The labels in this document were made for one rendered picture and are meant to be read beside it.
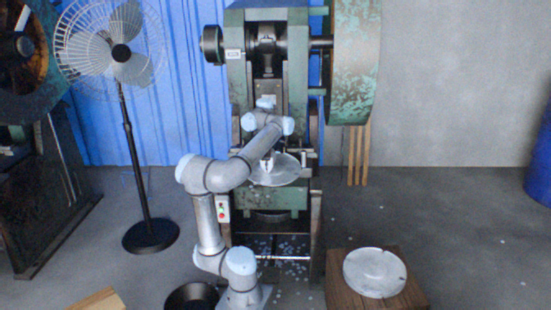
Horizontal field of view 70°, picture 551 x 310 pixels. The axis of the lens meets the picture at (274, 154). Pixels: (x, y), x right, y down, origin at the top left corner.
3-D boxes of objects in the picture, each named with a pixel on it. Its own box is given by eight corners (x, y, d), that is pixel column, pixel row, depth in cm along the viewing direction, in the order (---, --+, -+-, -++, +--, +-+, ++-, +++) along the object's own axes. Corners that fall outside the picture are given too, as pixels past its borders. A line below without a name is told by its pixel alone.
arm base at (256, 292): (254, 316, 156) (252, 298, 151) (220, 306, 161) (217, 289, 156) (267, 289, 168) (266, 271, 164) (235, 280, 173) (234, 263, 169)
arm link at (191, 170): (222, 284, 158) (202, 169, 131) (193, 272, 164) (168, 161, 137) (239, 264, 167) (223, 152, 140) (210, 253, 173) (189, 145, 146)
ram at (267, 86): (284, 134, 203) (282, 78, 189) (254, 134, 204) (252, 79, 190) (284, 121, 218) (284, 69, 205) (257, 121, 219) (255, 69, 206)
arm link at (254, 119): (261, 117, 160) (274, 109, 168) (238, 113, 165) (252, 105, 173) (261, 135, 163) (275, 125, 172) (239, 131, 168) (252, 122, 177)
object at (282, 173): (232, 177, 187) (232, 176, 187) (256, 147, 210) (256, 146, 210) (289, 192, 179) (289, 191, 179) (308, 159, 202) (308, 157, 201)
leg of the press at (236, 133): (236, 288, 229) (222, 149, 187) (216, 288, 229) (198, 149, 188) (252, 199, 310) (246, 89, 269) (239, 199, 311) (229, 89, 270)
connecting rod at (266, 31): (280, 93, 196) (279, 22, 180) (256, 94, 196) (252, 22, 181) (282, 81, 214) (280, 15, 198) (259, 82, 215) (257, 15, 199)
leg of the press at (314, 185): (329, 290, 225) (335, 149, 184) (308, 289, 226) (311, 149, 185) (321, 200, 307) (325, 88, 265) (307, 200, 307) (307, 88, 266)
